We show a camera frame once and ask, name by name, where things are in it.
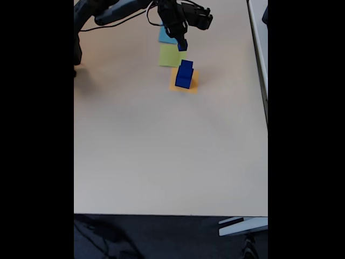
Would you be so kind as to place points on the black camera box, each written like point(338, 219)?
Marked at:
point(199, 17)

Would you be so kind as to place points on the blue paper square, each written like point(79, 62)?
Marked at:
point(164, 37)

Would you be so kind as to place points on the dark blue object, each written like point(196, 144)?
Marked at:
point(265, 14)

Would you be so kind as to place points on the small blue cube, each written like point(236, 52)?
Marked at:
point(182, 47)

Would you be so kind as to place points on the orange paper square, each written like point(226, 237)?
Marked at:
point(196, 81)

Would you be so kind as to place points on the white neighbouring table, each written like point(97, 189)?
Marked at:
point(260, 40)

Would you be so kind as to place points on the white table foot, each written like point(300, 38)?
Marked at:
point(242, 226)

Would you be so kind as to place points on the medium blue cube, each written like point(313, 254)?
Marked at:
point(186, 68)

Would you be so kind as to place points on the large blue cube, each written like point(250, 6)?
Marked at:
point(183, 82)

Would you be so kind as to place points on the green paper square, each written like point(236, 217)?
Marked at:
point(168, 56)

